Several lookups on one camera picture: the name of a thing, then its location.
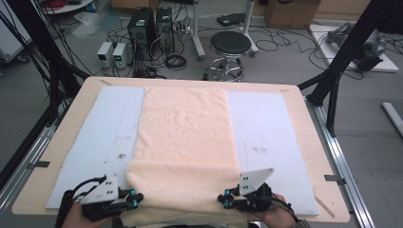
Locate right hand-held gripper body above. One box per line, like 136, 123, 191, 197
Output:
231, 167, 276, 213

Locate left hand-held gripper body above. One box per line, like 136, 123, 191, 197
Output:
80, 175, 132, 222

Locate cream terry towel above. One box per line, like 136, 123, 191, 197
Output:
120, 86, 250, 228

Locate person's left hand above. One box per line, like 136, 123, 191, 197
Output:
61, 201, 116, 228

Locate person's right hand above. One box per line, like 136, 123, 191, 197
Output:
249, 193, 298, 228

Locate person's right sleeve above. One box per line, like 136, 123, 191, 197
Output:
289, 218, 314, 228

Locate white gridded mat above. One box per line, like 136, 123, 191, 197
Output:
46, 85, 321, 218

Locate white power supply unit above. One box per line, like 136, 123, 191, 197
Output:
111, 42, 134, 70
96, 41, 115, 68

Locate black round stool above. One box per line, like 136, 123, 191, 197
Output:
207, 30, 253, 83

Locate white tube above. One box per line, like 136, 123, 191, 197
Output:
381, 101, 403, 138

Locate white base board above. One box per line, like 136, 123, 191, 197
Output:
308, 23, 400, 73

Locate white metal stand leg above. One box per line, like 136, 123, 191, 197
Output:
189, 0, 207, 62
240, 0, 259, 57

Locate large black computer tower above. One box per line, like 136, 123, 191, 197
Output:
126, 7, 158, 62

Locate slim black computer tower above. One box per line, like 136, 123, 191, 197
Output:
155, 7, 176, 53

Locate clear plastic sheet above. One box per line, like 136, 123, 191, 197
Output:
70, 11, 124, 39

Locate flat black case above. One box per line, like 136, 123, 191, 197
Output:
216, 12, 248, 28

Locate brown cardboard box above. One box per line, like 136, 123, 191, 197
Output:
263, 0, 321, 30

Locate grey machine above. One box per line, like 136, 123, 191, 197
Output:
325, 21, 390, 72

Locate round white table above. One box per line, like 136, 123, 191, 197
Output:
40, 0, 95, 15

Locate black metal bracket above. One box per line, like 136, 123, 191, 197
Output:
323, 173, 347, 186
26, 160, 51, 171

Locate aluminium rail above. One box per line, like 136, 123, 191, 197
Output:
305, 96, 376, 228
0, 104, 69, 211

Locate coiled black cable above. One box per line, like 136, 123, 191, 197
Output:
163, 53, 188, 71

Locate black frame with cables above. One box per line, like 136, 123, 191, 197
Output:
0, 0, 91, 128

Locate long black floor cable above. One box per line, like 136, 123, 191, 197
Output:
252, 26, 318, 53

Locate black metal frame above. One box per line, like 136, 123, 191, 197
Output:
297, 0, 403, 138

